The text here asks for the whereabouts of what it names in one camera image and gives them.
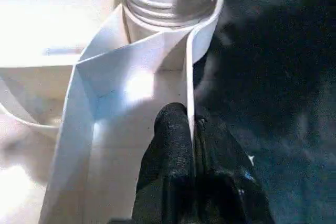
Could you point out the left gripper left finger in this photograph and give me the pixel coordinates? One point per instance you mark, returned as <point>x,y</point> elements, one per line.
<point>168,171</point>

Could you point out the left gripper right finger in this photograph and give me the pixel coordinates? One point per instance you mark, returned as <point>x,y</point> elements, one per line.
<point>226,187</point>

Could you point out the white plastic table top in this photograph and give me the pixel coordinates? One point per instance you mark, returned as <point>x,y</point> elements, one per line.
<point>63,103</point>

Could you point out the black work mat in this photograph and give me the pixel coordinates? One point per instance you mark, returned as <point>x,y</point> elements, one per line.
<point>278,103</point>

